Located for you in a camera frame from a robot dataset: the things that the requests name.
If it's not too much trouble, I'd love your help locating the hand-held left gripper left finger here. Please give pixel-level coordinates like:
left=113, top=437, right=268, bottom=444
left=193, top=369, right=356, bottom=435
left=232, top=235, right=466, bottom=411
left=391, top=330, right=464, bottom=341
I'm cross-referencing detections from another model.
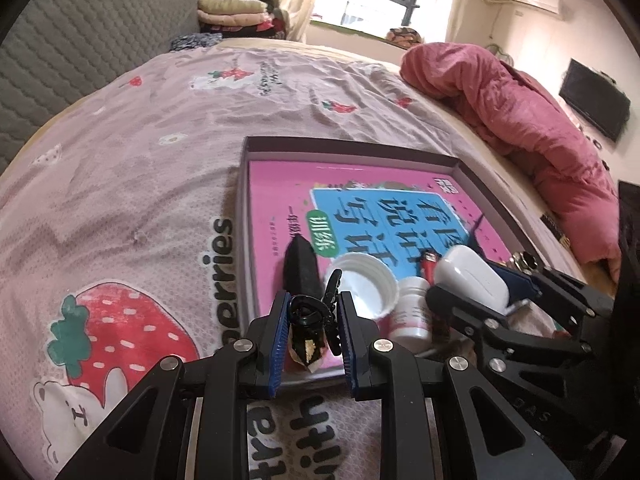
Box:
left=55, top=292, right=293, bottom=480

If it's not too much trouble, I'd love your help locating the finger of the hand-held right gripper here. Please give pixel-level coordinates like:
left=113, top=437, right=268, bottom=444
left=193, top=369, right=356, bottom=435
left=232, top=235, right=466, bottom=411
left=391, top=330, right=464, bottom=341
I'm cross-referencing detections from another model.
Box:
left=487, top=260, right=616, bottom=331
left=425, top=282, right=596, bottom=366

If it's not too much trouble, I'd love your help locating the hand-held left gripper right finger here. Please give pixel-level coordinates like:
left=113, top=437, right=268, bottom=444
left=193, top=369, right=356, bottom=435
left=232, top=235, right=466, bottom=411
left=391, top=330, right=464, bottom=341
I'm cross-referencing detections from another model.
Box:
left=336, top=292, right=573, bottom=480

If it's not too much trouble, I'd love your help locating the white earbuds case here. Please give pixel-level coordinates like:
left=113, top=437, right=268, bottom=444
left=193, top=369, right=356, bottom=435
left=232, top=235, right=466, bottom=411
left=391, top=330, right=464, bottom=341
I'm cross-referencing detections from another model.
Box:
left=432, top=244, right=511, bottom=311

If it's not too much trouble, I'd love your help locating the white pill bottle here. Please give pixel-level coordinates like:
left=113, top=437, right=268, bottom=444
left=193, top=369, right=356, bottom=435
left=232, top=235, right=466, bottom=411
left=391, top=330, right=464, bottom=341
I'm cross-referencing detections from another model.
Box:
left=389, top=276, right=433, bottom=353

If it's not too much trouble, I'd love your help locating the white bottle cap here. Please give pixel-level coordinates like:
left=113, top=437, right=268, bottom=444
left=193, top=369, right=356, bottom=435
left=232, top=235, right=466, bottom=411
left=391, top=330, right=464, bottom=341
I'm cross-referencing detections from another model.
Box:
left=324, top=253, right=399, bottom=320

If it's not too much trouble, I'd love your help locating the grey shallow cardboard box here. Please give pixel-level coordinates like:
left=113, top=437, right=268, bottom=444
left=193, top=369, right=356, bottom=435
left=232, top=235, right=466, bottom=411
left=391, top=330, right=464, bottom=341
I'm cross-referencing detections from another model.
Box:
left=235, top=135, right=556, bottom=386

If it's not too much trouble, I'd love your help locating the black and gold pack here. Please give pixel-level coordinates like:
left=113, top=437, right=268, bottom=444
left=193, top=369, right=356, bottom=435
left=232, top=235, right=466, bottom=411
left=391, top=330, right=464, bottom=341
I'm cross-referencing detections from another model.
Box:
left=540, top=214, right=571, bottom=250

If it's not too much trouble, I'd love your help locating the pink book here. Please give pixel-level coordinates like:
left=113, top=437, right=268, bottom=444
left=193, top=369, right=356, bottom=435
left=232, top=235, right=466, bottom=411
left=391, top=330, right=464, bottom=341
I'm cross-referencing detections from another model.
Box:
left=247, top=159, right=516, bottom=376

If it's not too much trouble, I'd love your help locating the pink quilt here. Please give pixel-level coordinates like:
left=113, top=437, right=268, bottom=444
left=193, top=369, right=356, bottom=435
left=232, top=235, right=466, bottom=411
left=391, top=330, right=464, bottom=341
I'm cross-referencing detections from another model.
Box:
left=400, top=42, right=623, bottom=266

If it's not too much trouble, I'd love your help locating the strawberry printed bed sheet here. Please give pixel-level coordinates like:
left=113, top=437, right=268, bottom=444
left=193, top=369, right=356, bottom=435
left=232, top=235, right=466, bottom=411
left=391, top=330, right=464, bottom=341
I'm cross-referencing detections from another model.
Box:
left=0, top=47, right=501, bottom=480

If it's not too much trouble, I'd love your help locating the floral fabric bundle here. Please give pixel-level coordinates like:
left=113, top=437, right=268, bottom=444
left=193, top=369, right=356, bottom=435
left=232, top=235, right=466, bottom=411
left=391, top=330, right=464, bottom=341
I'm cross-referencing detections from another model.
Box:
left=385, top=26, right=425, bottom=47

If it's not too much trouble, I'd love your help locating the dark patterned cloth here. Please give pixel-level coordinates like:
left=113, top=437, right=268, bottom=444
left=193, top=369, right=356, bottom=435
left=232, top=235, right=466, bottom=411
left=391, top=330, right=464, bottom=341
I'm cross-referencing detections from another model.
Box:
left=169, top=32, right=223, bottom=53

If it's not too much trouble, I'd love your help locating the stack of folded clothes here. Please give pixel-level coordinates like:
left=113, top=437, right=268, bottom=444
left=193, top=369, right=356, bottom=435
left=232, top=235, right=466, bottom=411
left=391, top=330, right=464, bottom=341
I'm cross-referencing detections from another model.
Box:
left=196, top=0, right=288, bottom=40

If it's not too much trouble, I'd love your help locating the grey quilted headboard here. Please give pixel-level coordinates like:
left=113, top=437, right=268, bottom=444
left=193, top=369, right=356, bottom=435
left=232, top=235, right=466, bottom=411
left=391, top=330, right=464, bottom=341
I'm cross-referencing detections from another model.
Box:
left=0, top=0, right=203, bottom=171

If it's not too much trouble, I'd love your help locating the black wall television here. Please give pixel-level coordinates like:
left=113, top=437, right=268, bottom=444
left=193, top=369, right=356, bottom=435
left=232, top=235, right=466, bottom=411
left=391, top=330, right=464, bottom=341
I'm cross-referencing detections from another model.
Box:
left=558, top=58, right=632, bottom=143

